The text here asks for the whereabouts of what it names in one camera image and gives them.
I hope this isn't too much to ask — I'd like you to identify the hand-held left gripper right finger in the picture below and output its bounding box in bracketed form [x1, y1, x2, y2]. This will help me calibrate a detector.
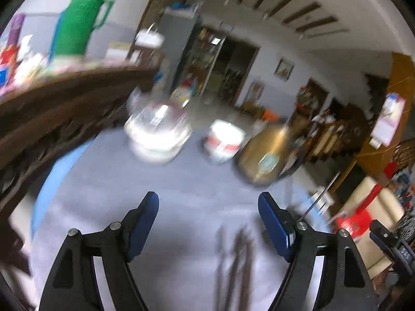
[258, 192, 380, 311]

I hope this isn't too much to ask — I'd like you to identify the brown wooden cabinet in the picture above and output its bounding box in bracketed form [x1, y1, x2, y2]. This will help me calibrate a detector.
[356, 52, 415, 177]

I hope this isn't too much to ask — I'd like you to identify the cluttered storage shelf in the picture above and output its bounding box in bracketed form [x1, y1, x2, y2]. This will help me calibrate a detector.
[183, 27, 227, 98]

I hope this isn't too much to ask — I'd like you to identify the white jar with red label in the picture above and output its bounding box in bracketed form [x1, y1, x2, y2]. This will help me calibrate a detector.
[203, 120, 246, 165]

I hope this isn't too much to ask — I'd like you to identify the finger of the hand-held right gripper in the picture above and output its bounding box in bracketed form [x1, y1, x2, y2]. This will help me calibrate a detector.
[370, 220, 403, 260]

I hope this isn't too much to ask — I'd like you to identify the thin metal rod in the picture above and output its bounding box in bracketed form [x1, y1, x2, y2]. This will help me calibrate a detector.
[301, 172, 340, 221]

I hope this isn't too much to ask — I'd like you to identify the clear plastic bag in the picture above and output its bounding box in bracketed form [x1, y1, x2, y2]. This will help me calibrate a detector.
[129, 100, 190, 137]

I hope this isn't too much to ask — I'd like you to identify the gold round tin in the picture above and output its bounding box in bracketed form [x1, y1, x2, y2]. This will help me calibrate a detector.
[235, 125, 292, 185]

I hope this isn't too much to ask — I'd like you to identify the green thermos jug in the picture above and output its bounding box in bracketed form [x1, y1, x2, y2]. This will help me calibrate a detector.
[51, 0, 115, 59]

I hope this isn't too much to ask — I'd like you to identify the cream armchair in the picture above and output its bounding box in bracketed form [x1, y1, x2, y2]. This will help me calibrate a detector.
[337, 175, 406, 280]

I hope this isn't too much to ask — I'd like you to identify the small dark wooden stand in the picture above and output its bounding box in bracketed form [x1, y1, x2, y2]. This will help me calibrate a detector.
[128, 47, 164, 70]

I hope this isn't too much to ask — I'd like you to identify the white bucket with handle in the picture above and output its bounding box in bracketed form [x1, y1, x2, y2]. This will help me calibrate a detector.
[134, 23, 164, 48]

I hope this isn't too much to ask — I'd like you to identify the grey metal cabinet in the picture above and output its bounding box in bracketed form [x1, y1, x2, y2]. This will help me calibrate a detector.
[160, 8, 203, 95]

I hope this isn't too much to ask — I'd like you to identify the purple bottle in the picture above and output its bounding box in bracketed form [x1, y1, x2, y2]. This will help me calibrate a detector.
[6, 13, 26, 52]

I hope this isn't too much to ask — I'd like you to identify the wall calendar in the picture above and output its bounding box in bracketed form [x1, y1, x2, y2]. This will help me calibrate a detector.
[370, 92, 407, 147]

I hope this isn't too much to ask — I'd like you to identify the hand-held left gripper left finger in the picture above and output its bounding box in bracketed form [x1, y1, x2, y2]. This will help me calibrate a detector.
[39, 191, 160, 311]

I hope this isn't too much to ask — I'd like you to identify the dark chopstick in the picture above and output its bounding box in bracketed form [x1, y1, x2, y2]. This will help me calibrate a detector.
[240, 236, 255, 311]
[226, 228, 246, 311]

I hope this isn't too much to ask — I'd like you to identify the red plastic stool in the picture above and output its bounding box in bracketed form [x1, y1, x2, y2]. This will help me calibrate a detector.
[333, 184, 384, 238]

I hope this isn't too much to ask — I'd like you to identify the white bowl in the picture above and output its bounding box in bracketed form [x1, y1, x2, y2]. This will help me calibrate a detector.
[125, 104, 192, 165]

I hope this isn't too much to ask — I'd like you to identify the framed wall picture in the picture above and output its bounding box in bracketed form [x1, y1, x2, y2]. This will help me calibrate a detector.
[275, 58, 295, 79]

